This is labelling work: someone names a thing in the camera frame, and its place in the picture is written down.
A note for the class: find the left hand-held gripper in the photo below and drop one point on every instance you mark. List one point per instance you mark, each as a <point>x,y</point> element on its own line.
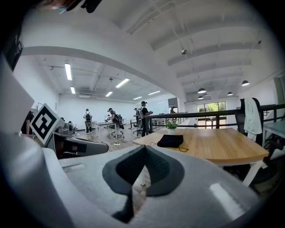
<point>43,123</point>

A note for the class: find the row of ceiling tube lights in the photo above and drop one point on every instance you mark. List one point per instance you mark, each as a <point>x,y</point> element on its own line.
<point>68,71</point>

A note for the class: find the silver round ceiling fixture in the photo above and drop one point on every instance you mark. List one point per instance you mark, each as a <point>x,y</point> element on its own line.
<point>184,51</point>

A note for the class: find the black office chair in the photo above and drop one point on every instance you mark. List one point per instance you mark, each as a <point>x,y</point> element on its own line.
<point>240,121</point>

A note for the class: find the white power strip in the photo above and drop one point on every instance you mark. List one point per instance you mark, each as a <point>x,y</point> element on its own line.
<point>115,143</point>

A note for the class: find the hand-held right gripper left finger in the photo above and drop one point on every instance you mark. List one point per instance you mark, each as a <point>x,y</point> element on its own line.
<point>89,178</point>

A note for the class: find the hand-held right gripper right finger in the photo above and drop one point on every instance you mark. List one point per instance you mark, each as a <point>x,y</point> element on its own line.
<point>200,189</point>

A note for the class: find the white garment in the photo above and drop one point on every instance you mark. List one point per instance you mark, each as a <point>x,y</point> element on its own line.
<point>251,118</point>

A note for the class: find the green plant in white pot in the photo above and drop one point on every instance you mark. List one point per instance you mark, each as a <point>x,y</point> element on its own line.
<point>172,125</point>

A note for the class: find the white desk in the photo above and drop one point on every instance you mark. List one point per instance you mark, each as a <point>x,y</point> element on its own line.
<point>104,123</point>

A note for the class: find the glass door with windows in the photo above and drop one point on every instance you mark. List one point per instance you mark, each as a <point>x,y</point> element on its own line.
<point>211,107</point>

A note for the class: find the light grey desk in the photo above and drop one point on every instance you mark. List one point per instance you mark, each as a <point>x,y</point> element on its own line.
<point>276,128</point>

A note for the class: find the wooden table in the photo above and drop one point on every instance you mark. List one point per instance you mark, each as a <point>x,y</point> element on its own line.
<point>271,107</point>

